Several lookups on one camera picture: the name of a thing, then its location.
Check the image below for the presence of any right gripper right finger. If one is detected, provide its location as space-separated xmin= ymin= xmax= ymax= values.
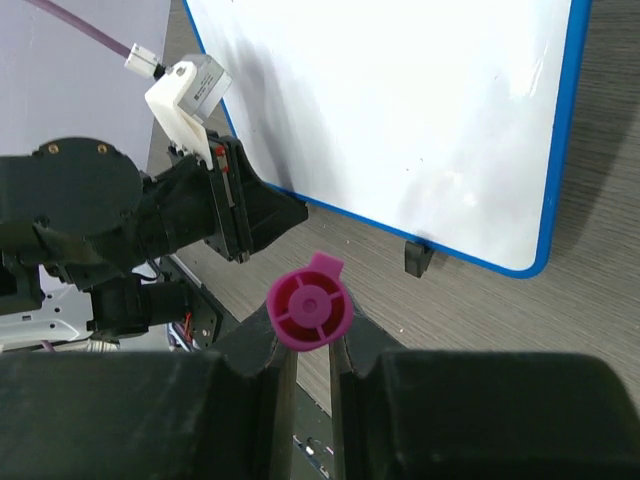
xmin=329 ymin=294 xmax=639 ymax=479

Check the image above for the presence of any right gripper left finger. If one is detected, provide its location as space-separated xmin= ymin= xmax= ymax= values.
xmin=1 ymin=310 xmax=295 ymax=479

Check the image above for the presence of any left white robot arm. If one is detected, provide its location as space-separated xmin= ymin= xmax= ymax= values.
xmin=1 ymin=132 xmax=308 ymax=340

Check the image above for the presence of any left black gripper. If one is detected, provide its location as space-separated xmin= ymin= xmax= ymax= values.
xmin=1 ymin=137 xmax=309 ymax=290

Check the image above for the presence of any blue framed whiteboard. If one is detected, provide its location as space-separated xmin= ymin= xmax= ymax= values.
xmin=185 ymin=1 xmax=592 ymax=279

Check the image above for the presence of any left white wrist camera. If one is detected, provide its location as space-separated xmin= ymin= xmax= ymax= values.
xmin=144 ymin=53 xmax=232 ymax=170

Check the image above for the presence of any white marker magenta cap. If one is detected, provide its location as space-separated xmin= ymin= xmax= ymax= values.
xmin=266 ymin=252 xmax=354 ymax=352

